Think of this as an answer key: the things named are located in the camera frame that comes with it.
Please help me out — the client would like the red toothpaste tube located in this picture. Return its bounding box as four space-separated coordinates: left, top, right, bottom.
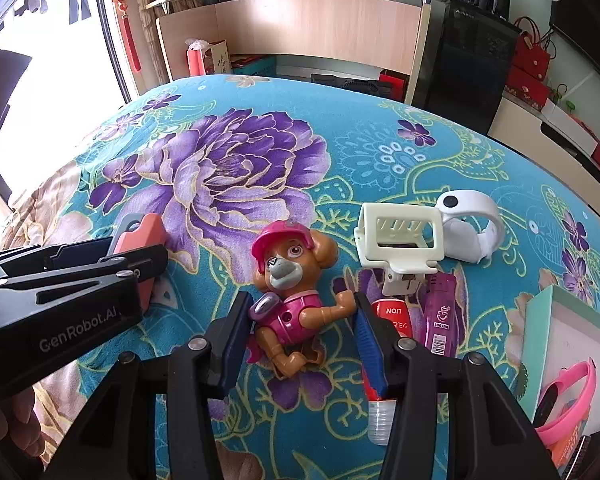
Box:
362 297 413 447

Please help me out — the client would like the patterned curtain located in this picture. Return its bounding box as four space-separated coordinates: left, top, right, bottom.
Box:
135 0 173 86

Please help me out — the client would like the pink wristband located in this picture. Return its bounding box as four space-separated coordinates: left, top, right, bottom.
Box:
532 357 597 448

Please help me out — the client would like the toy dog figure pink helmet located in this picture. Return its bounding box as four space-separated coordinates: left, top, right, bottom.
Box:
247 220 355 380

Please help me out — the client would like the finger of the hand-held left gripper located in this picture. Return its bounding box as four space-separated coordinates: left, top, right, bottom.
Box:
0 237 116 281
0 242 170 311

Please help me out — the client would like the black bag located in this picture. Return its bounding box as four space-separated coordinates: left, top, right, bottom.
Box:
311 73 392 101

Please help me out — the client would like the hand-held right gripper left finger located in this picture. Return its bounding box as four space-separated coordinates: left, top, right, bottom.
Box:
45 290 256 480

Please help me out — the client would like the teal storage box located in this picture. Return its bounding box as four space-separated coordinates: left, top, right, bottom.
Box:
230 55 276 77

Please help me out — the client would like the white wrist strap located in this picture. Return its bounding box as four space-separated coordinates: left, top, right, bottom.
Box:
434 189 506 265

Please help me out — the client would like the white flat box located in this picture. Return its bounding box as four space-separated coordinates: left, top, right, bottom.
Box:
540 99 600 156

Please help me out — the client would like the beige paper bag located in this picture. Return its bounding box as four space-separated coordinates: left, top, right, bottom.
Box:
202 40 231 76

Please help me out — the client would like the red gift box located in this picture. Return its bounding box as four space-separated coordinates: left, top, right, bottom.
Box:
502 67 551 108

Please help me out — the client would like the white plastic phone holder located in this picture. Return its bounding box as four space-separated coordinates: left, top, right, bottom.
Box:
354 202 447 297

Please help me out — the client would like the cream television cabinet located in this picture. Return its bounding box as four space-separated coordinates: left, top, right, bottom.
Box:
487 95 600 201

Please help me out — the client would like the floral teal blanket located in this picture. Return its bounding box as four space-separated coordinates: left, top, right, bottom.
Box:
0 74 600 480

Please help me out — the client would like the black tea bar cabinet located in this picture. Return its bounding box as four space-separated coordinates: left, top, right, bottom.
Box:
412 0 521 136

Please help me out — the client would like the orange flat packet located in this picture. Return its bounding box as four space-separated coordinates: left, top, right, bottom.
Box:
550 427 593 468

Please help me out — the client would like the red handbag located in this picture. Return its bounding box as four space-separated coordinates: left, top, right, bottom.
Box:
511 16 551 81

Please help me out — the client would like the red hanging knot ornament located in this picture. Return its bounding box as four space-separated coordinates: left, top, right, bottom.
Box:
107 0 143 73

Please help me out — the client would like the white cardboard box mint rim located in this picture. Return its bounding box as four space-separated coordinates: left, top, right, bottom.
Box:
519 284 600 480

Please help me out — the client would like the person's left hand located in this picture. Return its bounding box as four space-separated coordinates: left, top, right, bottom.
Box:
0 387 51 480

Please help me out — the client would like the coral pink plastic tool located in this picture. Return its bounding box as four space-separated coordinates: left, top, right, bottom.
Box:
107 212 167 311

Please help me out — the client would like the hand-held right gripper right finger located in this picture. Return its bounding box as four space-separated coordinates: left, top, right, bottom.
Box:
352 291 563 480

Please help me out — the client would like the purple tube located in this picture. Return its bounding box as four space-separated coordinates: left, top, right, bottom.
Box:
411 272 460 361

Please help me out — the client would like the red gift bag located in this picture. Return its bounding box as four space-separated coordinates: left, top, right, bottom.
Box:
186 45 216 79

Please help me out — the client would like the wooden counter shelf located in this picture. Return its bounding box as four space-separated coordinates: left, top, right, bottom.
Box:
145 0 456 106

